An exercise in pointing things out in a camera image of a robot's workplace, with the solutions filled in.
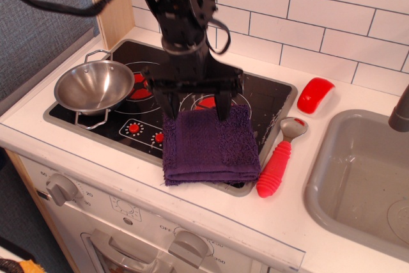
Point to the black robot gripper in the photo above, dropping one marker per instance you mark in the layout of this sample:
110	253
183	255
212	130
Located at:
192	68

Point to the purple cloth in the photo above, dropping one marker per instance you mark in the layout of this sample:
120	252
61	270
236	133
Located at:
198	147

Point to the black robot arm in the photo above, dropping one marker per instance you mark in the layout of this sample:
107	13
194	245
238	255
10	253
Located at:
184	21

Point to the orange cloth object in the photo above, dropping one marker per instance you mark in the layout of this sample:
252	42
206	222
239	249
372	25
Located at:
25	266

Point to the black toy stovetop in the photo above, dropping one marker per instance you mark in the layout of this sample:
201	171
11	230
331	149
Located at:
135	127

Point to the small steel pan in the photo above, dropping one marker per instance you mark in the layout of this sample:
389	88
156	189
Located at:
95	87

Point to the light wooden side panel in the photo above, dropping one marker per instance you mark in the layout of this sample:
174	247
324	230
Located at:
115	21

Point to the red and white toy piece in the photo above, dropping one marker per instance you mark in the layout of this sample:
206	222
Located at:
314	96

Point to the right grey oven knob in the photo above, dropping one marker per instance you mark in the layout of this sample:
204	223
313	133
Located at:
189	248

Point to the grey oven knob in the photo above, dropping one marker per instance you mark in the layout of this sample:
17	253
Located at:
61	189
189	248

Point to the left grey oven knob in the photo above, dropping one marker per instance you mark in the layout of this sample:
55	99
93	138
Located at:
61	189

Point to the white toy oven door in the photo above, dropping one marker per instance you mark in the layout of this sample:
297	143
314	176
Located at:
119	252

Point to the grey toy sink basin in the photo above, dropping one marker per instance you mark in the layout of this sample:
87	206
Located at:
358	187

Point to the grey toy faucet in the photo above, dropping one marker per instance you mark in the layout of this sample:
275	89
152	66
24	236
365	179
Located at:
399	118

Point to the red handled spoon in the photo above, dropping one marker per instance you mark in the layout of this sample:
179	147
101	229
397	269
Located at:
271	177

